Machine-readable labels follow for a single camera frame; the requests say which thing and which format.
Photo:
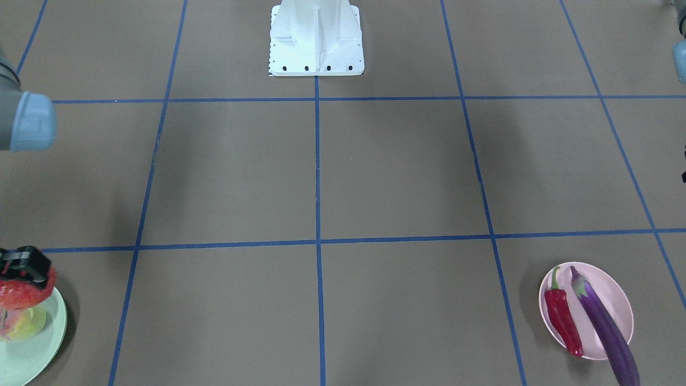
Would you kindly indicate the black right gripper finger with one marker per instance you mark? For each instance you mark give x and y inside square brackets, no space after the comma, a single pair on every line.
[26,264]

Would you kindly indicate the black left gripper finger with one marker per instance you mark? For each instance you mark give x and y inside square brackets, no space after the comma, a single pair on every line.
[684,173]

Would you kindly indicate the red pomegranate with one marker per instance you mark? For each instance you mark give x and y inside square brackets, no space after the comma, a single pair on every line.
[17,294]

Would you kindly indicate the yellow pink peach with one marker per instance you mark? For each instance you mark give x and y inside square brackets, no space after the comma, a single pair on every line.
[22,324]

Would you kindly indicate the red chili pepper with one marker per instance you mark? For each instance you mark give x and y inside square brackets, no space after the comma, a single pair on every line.
[560,316]

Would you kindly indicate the purple eggplant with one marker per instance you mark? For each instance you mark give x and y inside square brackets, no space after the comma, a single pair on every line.
[616,348]

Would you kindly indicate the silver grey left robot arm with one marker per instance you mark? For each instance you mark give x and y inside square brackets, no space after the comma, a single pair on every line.
[678,50]

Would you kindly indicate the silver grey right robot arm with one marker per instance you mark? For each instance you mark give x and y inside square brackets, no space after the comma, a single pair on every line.
[28,123]

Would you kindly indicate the mint green plate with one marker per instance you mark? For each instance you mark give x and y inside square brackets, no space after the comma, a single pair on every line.
[21,362]

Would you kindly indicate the pink plate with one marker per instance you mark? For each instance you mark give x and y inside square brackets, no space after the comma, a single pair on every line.
[605,291]

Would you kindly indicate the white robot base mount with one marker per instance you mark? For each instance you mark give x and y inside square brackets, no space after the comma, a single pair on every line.
[315,38]

